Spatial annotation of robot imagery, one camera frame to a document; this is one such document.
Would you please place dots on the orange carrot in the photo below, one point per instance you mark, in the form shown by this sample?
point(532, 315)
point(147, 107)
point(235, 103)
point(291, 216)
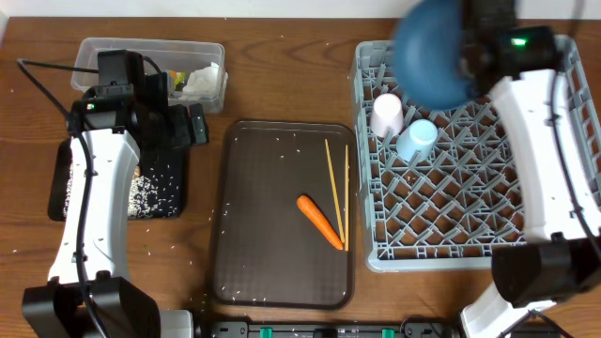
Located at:
point(317, 218)

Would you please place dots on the pink cup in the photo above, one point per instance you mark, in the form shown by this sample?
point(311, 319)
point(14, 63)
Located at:
point(387, 115)

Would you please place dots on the yellow green snack wrapper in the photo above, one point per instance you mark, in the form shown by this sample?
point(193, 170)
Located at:
point(176, 80)

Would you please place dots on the grey dishwasher rack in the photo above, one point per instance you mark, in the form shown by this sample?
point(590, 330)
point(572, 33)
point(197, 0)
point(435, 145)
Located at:
point(450, 211)

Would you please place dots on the brown serving tray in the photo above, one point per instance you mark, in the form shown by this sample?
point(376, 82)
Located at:
point(264, 251)

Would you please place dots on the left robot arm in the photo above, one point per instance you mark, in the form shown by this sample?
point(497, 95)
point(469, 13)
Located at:
point(124, 117)

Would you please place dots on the white rice pile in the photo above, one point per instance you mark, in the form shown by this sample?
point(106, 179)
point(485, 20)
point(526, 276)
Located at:
point(145, 197)

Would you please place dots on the dark blue plate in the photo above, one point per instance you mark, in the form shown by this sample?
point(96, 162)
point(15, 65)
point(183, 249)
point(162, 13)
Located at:
point(426, 56)

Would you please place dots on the wooden chopstick left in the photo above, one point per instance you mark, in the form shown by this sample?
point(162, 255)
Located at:
point(334, 192)

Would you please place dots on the clear plastic bin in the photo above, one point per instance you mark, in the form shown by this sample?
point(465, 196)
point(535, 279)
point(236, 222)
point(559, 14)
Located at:
point(178, 55)

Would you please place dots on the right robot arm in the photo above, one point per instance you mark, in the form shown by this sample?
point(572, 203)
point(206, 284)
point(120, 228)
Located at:
point(536, 86)

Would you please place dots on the white tissue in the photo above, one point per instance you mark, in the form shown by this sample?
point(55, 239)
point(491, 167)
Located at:
point(202, 83)

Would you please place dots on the brown mushroom scrap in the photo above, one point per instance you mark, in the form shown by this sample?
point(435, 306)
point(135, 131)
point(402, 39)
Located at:
point(137, 172)

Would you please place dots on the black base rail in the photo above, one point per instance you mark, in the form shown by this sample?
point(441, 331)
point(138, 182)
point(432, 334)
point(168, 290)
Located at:
point(407, 329)

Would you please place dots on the black plastic tray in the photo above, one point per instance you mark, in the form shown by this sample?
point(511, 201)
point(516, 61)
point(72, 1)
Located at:
point(159, 188)

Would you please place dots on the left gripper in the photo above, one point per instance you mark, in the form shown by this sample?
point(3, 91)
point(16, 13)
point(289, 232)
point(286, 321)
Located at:
point(186, 134)

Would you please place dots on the light blue cup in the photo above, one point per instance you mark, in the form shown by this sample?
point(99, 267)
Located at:
point(419, 138)

